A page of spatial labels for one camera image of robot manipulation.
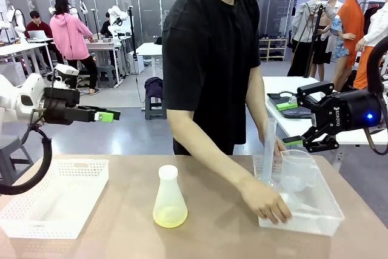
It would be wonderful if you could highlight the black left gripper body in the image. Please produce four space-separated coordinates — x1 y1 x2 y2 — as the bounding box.
42 87 81 126

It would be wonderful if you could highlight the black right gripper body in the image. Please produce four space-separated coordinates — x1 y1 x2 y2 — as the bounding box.
312 89 383 135

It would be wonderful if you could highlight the clear plastic handled beaker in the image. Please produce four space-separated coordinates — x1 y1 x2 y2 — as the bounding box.
277 149 319 193

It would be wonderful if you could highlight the clear plastic graduated cylinder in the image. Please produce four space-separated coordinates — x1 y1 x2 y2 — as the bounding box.
263 118 277 187

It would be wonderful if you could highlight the white round flask cap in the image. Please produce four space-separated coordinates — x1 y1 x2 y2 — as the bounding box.
158 164 178 180

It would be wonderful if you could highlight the white perforated basket with label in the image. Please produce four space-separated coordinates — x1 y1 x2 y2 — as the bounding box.
253 155 346 237

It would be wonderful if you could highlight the translucent white conical flask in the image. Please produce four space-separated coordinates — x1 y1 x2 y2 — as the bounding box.
152 175 189 229

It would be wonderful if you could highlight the person's right forearm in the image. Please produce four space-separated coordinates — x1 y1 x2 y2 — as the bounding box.
178 137 255 196

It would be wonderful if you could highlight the person's left forearm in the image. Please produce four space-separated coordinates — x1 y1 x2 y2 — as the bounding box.
246 89 276 147

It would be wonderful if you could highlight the person's left hand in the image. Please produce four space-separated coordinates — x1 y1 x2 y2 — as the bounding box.
259 133 287 164

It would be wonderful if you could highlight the person's right hand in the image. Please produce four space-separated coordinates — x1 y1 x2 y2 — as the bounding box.
239 177 293 225

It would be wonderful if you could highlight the black plastic tray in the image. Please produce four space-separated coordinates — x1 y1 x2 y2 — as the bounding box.
266 90 322 119

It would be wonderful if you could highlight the white side table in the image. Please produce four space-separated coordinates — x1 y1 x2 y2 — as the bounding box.
262 76 388 146

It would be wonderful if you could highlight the grey step stool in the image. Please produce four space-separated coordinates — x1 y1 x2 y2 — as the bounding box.
96 64 121 87

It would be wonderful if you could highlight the mannequin in orange trousers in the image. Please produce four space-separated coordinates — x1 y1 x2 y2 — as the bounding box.
353 0 388 90

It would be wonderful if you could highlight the grey stool with cloth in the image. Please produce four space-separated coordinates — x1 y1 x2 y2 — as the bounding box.
144 95 167 121

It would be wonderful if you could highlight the dark purple cloth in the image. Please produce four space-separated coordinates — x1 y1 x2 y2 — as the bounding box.
144 76 164 99

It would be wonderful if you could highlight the wooden shoe rack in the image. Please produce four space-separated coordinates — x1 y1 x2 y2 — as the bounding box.
258 38 288 62

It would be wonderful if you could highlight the white office desk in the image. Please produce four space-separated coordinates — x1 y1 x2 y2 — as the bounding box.
0 42 51 73
86 38 125 86

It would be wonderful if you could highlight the person in pink hoodie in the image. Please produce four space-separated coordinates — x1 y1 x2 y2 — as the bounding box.
49 0 101 95

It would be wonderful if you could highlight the mannequin in blue floral dress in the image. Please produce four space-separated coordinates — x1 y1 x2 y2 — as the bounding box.
326 0 352 69

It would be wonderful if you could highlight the white perforated plastic basket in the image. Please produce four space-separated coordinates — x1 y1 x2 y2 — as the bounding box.
0 158 110 240

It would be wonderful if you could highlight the black tripod pole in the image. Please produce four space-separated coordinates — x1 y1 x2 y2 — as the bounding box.
303 1 327 78

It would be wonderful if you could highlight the silver laptop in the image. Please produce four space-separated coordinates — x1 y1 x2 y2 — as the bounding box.
27 30 55 42

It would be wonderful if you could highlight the background person in black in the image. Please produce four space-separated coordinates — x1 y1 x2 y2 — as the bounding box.
99 12 115 39

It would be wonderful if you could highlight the mannequin in orange coat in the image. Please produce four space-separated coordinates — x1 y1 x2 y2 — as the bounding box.
330 0 368 90

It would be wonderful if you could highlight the seated person in red sweater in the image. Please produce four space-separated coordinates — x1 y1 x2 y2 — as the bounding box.
24 11 66 66

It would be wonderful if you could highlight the mannequin in grey shirt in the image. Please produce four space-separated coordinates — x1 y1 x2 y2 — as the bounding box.
287 0 337 82

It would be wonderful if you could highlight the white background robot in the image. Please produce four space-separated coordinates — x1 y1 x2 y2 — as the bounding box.
5 5 28 43
107 5 130 39

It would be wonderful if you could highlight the person in black T-shirt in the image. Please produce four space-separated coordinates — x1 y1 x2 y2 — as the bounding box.
162 0 263 156

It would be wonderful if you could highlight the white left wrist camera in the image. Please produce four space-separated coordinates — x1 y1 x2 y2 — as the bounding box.
51 64 80 90

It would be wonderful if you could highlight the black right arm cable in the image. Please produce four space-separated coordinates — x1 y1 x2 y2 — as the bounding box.
365 40 388 155

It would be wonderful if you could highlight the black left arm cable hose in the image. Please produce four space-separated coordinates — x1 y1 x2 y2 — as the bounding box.
0 110 53 196

